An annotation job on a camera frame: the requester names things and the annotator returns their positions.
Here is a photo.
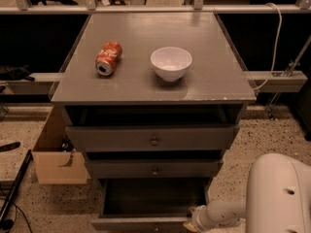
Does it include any white cable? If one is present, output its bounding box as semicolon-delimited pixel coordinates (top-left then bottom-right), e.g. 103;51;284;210
252;2;284;92

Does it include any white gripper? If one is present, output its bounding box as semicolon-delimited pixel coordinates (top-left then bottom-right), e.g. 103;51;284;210
183;206;214;233

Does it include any cardboard box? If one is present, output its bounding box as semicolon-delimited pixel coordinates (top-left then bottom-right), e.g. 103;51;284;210
32;107;89;184

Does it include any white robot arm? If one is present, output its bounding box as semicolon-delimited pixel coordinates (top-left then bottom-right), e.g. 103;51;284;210
184;153;311;233

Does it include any black floor cable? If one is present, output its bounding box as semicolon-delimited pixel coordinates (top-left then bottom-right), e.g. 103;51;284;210
0;184;34;233

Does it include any grey top drawer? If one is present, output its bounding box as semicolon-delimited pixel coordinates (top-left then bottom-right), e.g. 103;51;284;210
65;124;239;152

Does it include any crushed orange soda can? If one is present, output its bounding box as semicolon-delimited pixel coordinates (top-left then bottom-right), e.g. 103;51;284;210
95;41;122;76

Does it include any grey drawer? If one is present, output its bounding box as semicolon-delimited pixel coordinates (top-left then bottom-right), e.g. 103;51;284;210
65;124;239;152
85;159;223;179
91;178;211;233

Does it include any grey middle drawer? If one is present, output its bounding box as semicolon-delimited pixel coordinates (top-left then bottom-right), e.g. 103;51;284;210
85;159;223;179

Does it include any grey drawer cabinet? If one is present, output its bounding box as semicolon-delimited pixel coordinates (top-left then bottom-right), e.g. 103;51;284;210
51;12;257;199

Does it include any black pole on floor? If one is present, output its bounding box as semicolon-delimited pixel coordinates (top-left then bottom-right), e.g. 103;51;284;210
0;150;32;227

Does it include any black bag on ledge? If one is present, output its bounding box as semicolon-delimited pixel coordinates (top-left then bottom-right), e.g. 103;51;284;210
0;65;35;82

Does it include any metal railing beam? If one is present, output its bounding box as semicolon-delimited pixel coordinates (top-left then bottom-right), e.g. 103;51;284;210
0;4;311;16

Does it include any white bowl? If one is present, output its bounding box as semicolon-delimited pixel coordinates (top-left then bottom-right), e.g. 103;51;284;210
151;47;192;82

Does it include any grey bottom drawer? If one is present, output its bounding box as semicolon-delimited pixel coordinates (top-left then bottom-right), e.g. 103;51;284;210
91;178;211;233

